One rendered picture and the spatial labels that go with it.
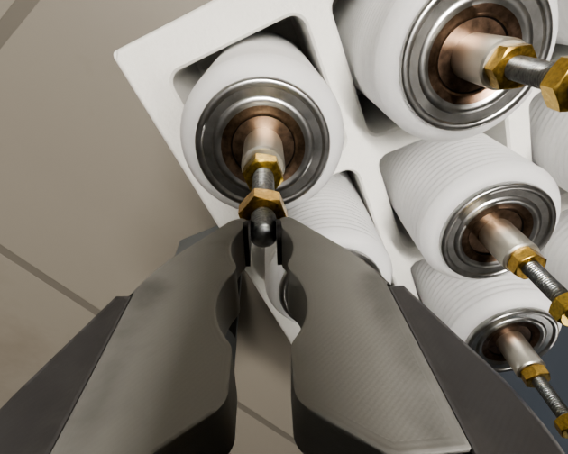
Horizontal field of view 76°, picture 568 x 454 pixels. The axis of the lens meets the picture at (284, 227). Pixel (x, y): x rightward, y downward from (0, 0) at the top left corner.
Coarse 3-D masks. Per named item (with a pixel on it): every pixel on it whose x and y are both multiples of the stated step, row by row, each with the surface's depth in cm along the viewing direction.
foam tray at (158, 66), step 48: (240, 0) 23; (288, 0) 23; (336, 0) 33; (144, 48) 24; (192, 48) 24; (336, 48) 25; (144, 96) 26; (336, 96) 26; (528, 96) 27; (384, 144) 28; (528, 144) 29; (384, 192) 31; (384, 240) 33; (288, 336) 39
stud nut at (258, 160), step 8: (256, 160) 17; (264, 160) 17; (272, 160) 17; (248, 168) 17; (256, 168) 17; (272, 168) 17; (280, 168) 18; (248, 176) 17; (280, 176) 17; (248, 184) 17
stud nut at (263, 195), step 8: (256, 192) 14; (264, 192) 14; (272, 192) 14; (248, 200) 14; (256, 200) 14; (264, 200) 14; (272, 200) 14; (280, 200) 14; (240, 208) 14; (248, 208) 14; (256, 208) 14; (272, 208) 14; (280, 208) 14; (240, 216) 14; (248, 216) 14; (280, 216) 14
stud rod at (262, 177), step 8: (264, 168) 17; (256, 176) 16; (264, 176) 16; (272, 176) 17; (256, 184) 16; (264, 184) 15; (272, 184) 16; (264, 208) 14; (256, 216) 13; (264, 216) 13; (272, 216) 13; (256, 224) 13; (264, 224) 13; (272, 224) 13; (256, 232) 13; (264, 232) 13; (272, 232) 13; (256, 240) 13; (264, 240) 13; (272, 240) 13
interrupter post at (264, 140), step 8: (264, 128) 20; (248, 136) 20; (256, 136) 19; (264, 136) 19; (272, 136) 19; (248, 144) 19; (256, 144) 18; (264, 144) 18; (272, 144) 18; (280, 144) 19; (248, 152) 18; (256, 152) 18; (264, 152) 18; (272, 152) 18; (280, 152) 18; (248, 160) 18; (280, 160) 18
